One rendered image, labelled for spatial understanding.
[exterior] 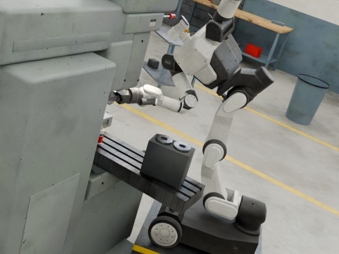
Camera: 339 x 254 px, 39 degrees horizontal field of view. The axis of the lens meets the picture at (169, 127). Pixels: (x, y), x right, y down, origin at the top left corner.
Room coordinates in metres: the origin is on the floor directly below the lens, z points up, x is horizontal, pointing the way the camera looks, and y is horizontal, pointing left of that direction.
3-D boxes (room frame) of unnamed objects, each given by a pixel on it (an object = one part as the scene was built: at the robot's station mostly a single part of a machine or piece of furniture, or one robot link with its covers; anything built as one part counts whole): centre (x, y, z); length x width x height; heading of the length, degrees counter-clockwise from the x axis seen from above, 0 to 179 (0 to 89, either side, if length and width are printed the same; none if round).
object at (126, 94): (2.39, 0.28, 1.23); 0.13 x 0.12 x 0.10; 45
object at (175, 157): (2.15, -0.04, 1.07); 0.22 x 0.12 x 0.20; 78
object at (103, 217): (2.35, 0.34, 0.47); 0.81 x 0.32 x 0.60; 156
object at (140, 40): (2.32, 0.35, 1.47); 0.21 x 0.19 x 0.32; 66
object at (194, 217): (2.59, -0.42, 0.59); 0.64 x 0.52 x 0.33; 85
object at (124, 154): (2.33, 0.34, 0.93); 1.24 x 0.23 x 0.08; 66
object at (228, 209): (2.58, -0.45, 0.68); 0.21 x 0.20 x 0.13; 85
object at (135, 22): (2.29, 0.36, 1.68); 0.34 x 0.24 x 0.10; 156
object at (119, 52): (2.15, 0.42, 1.47); 0.24 x 0.19 x 0.26; 66
